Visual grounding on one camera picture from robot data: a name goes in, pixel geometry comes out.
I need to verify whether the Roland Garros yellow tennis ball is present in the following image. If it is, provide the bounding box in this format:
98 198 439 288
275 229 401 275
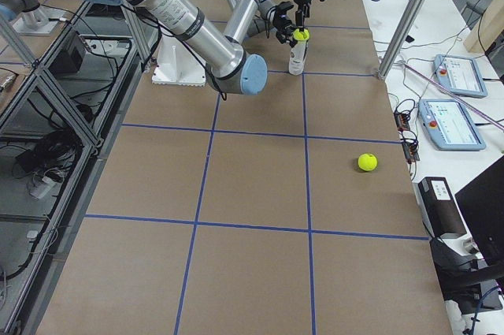
358 153 378 172

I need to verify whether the aluminium frame post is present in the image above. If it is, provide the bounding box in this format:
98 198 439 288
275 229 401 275
376 0 425 80

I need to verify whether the blue teach pendant far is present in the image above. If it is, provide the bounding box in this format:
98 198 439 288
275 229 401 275
433 54 487 98

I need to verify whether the black monitor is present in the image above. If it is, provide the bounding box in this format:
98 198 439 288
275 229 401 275
455 157 504 265

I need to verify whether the blue teach pendant near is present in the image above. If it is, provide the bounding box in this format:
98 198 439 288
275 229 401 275
418 99 486 151

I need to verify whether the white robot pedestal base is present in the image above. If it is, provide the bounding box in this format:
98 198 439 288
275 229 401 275
152 35 206 87

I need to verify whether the small circuit board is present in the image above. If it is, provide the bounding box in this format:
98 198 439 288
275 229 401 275
394 110 420 165

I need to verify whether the blue teach pendant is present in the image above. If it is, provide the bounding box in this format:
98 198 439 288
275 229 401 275
418 99 486 151
433 54 487 98

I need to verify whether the white tennis ball can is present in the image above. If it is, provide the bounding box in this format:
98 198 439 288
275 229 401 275
288 40 309 76

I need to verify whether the black box white label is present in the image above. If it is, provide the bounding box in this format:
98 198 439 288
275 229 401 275
417 177 467 239

